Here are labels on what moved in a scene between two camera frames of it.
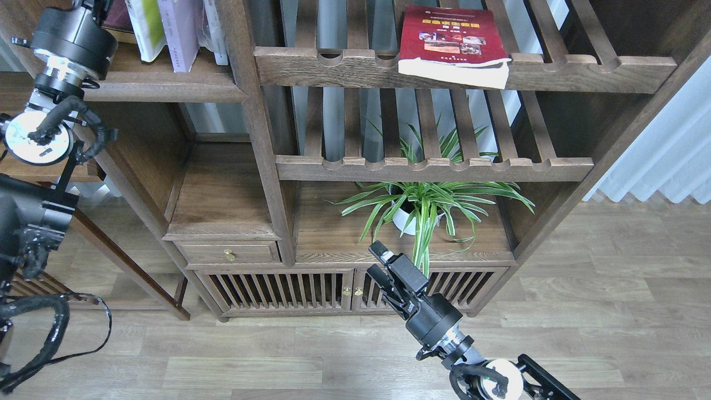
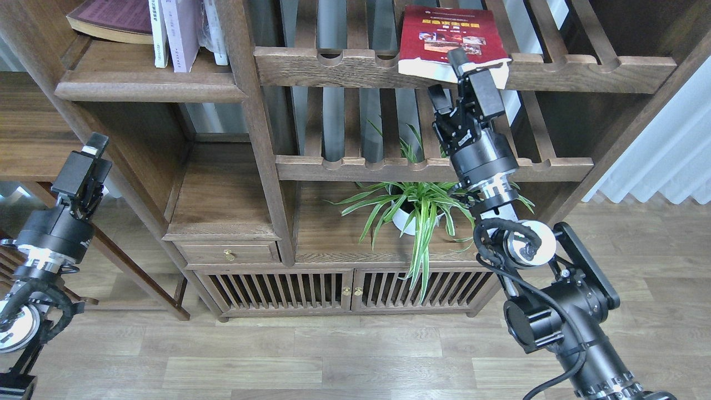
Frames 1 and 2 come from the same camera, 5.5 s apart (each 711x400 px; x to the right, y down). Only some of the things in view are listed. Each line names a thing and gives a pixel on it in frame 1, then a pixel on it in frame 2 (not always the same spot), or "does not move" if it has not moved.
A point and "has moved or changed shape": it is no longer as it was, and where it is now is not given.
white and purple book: (181, 21) does not move
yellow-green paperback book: (146, 23) has moved or changed shape
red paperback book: (461, 45) does not move
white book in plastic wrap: (212, 35) does not move
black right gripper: (434, 315) -> (476, 153)
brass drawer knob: (229, 255) does not move
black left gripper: (74, 36) -> (65, 232)
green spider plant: (413, 207) does not move
